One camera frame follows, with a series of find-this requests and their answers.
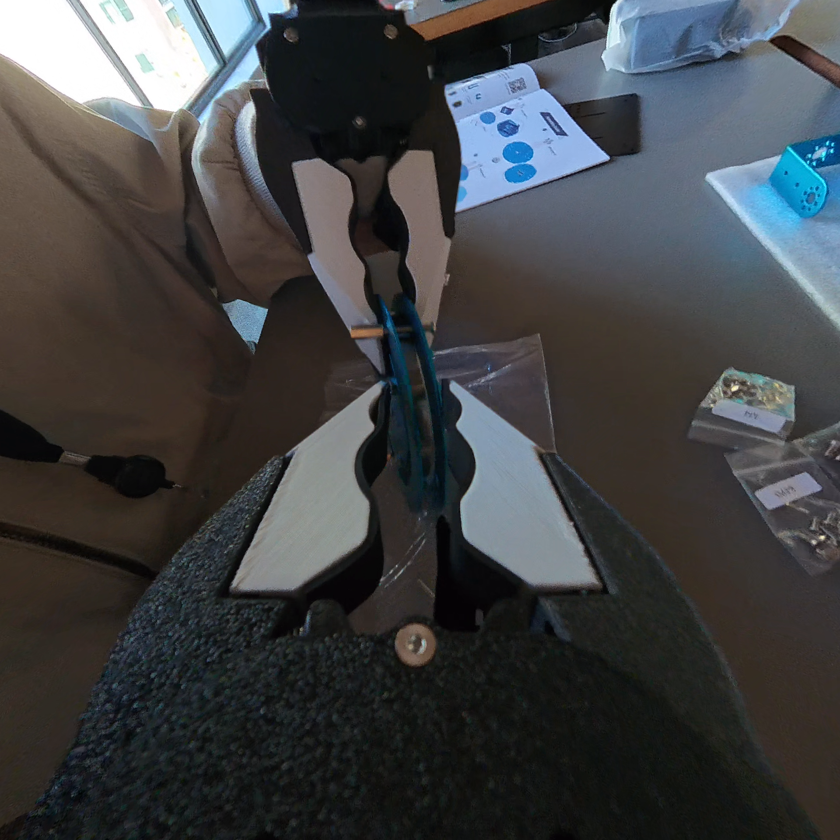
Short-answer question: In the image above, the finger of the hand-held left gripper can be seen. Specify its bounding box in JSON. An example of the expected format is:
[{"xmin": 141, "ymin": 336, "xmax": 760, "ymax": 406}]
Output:
[
  {"xmin": 290, "ymin": 156, "xmax": 395, "ymax": 382},
  {"xmin": 388, "ymin": 148, "xmax": 454, "ymax": 324}
]

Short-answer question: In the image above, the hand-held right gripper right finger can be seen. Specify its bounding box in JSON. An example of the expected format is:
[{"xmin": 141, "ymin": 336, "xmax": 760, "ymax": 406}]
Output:
[{"xmin": 446, "ymin": 379, "xmax": 604, "ymax": 595}]

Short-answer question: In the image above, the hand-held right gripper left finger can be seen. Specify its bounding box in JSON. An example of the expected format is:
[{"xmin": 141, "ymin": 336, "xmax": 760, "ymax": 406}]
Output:
[{"xmin": 230, "ymin": 381, "xmax": 391, "ymax": 601}]

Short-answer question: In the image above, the blue disc bearing assembly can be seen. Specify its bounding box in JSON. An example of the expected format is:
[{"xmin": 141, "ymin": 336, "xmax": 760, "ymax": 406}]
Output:
[{"xmin": 374, "ymin": 292, "xmax": 450, "ymax": 513}]

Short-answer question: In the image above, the person's left forearm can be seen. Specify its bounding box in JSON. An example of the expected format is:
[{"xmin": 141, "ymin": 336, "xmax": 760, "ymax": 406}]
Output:
[{"xmin": 193, "ymin": 82, "xmax": 316, "ymax": 306}]

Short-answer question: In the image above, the white instruction booklet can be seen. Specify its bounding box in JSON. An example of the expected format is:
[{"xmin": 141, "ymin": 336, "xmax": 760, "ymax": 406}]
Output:
[{"xmin": 443, "ymin": 63, "xmax": 611, "ymax": 214}]

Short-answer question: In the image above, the clear plastic bag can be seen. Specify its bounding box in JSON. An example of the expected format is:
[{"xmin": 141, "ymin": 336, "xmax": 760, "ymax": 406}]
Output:
[{"xmin": 322, "ymin": 333, "xmax": 559, "ymax": 624}]

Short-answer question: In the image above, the black metal plate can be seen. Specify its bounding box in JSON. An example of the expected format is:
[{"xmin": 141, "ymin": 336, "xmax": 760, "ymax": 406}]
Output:
[{"xmin": 561, "ymin": 93, "xmax": 641, "ymax": 157}]

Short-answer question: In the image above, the pile of small screw bags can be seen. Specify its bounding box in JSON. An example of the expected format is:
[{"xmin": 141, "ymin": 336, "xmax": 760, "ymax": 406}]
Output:
[{"xmin": 688, "ymin": 367, "xmax": 840, "ymax": 578}]

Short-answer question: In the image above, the plastic-wrapped grey block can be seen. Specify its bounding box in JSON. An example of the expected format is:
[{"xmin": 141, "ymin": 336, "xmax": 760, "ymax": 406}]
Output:
[{"xmin": 600, "ymin": 0, "xmax": 802, "ymax": 73}]

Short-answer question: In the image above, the white foam board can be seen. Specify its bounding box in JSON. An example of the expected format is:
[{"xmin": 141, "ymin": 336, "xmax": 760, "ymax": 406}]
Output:
[{"xmin": 705, "ymin": 150, "xmax": 840, "ymax": 329}]

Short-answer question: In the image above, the black drawstring toggle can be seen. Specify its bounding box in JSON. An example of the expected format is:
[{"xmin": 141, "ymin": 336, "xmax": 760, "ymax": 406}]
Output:
[{"xmin": 0, "ymin": 410, "xmax": 178, "ymax": 500}]

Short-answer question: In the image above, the blue metal bracket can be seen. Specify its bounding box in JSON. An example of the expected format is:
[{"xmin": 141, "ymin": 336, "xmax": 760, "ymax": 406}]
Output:
[{"xmin": 769, "ymin": 134, "xmax": 840, "ymax": 219}]

